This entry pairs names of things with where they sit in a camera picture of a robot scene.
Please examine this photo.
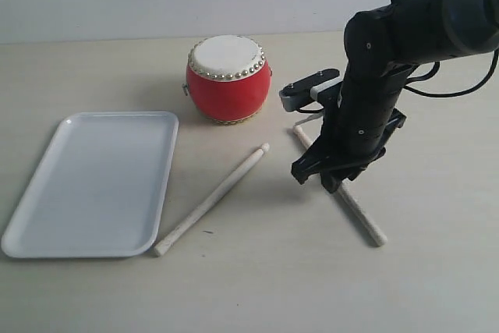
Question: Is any white rectangular plastic tray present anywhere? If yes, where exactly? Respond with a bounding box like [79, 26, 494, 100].
[1, 111, 179, 259]

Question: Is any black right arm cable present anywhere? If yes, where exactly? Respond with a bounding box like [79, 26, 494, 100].
[368, 0, 499, 98]

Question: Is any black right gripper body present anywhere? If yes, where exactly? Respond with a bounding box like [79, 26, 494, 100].
[311, 62, 407, 181]

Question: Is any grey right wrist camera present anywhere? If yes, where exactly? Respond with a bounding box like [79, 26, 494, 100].
[279, 68, 340, 112]

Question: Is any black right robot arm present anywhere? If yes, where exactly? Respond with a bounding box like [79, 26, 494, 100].
[279, 0, 498, 192]

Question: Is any wooden drumstick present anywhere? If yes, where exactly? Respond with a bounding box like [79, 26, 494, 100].
[153, 143, 270, 257]
[292, 125, 388, 246]

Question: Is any small red drum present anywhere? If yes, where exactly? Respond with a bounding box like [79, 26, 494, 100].
[182, 34, 272, 123]

